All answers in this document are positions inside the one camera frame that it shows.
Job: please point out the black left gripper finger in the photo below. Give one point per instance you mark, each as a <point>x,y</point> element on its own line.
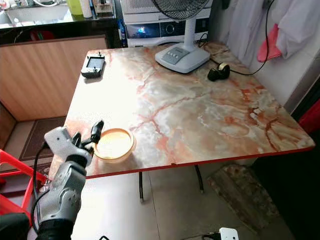
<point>97,130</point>

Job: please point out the orange plastic bowl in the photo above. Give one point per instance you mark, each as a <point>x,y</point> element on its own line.
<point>114,144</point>

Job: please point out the brown door mat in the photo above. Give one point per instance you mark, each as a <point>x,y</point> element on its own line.
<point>42,137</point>

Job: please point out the small grey digital scale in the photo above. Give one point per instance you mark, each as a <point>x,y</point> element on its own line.
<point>93,65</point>

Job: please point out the wooden cabinet panel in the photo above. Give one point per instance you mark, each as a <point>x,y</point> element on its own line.
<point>40,80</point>

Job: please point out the marble pattern folding table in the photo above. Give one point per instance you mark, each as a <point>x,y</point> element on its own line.
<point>185,115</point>

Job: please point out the red plastic stool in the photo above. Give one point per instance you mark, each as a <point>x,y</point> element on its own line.
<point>12,200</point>

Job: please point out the black robot leg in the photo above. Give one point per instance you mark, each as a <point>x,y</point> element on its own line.
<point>12,227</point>

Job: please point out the white washing machine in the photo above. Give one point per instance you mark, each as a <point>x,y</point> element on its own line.
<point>145,29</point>

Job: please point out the white fan with black grill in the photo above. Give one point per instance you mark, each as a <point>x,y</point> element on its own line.
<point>182,55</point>

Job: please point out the black counter top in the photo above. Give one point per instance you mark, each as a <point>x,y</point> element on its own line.
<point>50,25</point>

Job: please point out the white bottle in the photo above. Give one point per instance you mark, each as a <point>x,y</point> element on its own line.
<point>86,8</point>

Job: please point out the green bottle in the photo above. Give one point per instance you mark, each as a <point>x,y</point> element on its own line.
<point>74,6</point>

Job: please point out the white sink basin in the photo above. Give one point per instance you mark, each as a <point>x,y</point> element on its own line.
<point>37,13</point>

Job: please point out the pink red cloth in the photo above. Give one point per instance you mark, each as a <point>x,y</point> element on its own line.
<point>269,46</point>

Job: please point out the red plastic item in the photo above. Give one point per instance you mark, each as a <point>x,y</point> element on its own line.
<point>311,116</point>

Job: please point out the white hanging garment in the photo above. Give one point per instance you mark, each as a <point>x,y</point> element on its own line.
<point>297,25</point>

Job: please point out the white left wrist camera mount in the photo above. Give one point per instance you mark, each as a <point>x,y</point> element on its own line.
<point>60,142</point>

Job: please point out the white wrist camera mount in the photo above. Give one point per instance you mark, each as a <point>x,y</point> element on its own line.
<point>60,142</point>
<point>228,234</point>

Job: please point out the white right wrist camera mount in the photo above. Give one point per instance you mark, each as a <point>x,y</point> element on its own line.
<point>228,234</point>

